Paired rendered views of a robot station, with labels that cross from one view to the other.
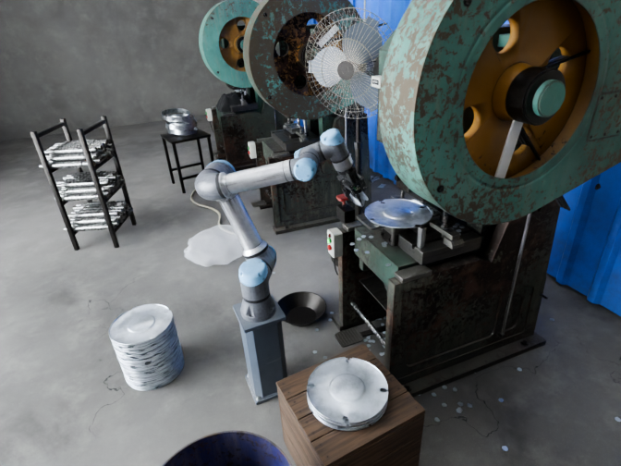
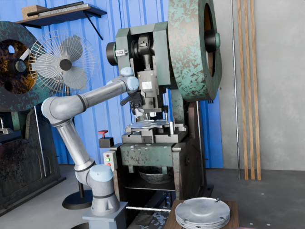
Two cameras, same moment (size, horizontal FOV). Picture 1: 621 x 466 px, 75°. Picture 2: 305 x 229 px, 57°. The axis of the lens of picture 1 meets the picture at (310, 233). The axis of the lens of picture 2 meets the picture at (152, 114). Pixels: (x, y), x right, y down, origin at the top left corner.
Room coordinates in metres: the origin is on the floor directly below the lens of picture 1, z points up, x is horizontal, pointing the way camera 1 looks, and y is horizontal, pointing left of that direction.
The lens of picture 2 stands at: (0.25, 1.11, 1.13)
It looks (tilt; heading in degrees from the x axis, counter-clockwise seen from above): 8 degrees down; 311
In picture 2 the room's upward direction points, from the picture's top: 5 degrees counter-clockwise
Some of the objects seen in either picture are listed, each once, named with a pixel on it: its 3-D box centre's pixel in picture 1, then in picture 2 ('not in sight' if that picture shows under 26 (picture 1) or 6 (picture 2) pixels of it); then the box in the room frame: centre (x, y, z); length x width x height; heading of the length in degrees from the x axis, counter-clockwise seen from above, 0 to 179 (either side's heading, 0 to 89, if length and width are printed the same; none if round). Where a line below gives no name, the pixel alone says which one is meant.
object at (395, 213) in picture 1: (397, 213); (148, 123); (1.61, -0.39, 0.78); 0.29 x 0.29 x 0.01
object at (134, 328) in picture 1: (141, 323); not in sight; (1.55, 0.84, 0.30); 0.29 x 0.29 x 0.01
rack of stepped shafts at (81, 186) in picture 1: (89, 183); not in sight; (3.07, 1.73, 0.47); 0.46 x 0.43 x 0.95; 90
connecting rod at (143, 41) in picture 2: not in sight; (148, 57); (1.65, -0.51, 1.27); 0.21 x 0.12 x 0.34; 110
